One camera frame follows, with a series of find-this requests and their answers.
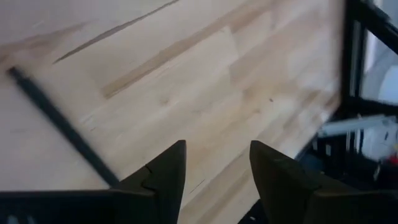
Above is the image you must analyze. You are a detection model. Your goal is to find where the black aluminium table frame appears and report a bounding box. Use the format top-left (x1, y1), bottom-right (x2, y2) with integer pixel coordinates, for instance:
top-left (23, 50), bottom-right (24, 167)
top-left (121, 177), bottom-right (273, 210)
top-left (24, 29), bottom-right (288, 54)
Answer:
top-left (340, 0), bottom-right (398, 118)

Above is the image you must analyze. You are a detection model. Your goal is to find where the black pen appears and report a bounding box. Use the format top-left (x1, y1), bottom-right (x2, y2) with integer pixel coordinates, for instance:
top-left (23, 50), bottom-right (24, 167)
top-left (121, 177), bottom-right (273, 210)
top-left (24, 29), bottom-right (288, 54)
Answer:
top-left (7, 67), bottom-right (121, 187)

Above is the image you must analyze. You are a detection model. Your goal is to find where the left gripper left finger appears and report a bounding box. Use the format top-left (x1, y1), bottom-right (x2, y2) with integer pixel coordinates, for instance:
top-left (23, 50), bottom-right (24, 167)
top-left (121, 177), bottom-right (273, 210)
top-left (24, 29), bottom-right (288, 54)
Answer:
top-left (0, 139), bottom-right (187, 224)

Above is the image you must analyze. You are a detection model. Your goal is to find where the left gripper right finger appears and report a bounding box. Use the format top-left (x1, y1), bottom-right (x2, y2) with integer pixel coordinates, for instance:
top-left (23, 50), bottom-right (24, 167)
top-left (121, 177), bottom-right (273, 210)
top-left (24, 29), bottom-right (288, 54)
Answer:
top-left (249, 139), bottom-right (398, 224)

